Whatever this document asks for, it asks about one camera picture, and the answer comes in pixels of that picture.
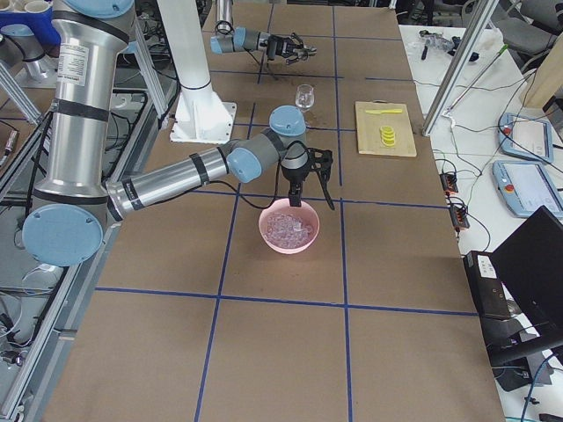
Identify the yellow plastic knife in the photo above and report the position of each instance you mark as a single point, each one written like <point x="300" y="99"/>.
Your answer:
<point x="383" y="111"/>

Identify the clear wine glass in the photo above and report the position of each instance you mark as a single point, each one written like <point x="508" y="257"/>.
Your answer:
<point x="305" y="97"/>

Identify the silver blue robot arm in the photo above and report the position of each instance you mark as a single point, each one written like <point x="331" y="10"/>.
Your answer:
<point x="72" y="205"/>
<point x="230" y="39"/>

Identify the black laptop monitor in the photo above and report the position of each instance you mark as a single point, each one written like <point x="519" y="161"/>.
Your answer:
<point x="529" y="264"/>

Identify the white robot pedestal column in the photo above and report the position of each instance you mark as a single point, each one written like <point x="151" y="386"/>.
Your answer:
<point x="200" y="116"/>

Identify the aluminium frame post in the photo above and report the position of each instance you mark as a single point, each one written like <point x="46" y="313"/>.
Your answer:
<point x="477" y="24"/>

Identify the black box with label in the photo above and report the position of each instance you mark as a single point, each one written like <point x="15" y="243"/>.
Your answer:
<point x="486" y="288"/>

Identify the pink bowl of ice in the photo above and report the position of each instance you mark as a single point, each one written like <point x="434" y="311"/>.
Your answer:
<point x="287" y="229"/>

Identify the bamboo cutting board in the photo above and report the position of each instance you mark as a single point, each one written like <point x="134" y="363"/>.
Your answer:
<point x="367" y="130"/>

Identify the far blue teach pendant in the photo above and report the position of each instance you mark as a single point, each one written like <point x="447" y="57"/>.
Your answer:
<point x="525" y="137"/>

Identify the lemon slices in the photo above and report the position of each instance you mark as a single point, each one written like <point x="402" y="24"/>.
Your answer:
<point x="387" y="136"/>

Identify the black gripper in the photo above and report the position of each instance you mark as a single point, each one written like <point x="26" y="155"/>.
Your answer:
<point x="276" y="45"/>
<point x="293" y="178"/>

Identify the near blue teach pendant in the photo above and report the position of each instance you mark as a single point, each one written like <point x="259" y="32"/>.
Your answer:
<point x="526" y="186"/>

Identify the blue teach pendant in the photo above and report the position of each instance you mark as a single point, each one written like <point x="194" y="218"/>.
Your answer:
<point x="525" y="137"/>
<point x="526" y="186"/>

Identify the steel cocktail jigger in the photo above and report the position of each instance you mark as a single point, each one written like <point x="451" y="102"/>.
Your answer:
<point x="309" y="52"/>

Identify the green handled reach grabber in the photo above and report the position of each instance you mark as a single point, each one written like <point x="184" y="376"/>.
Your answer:
<point x="447" y="111"/>

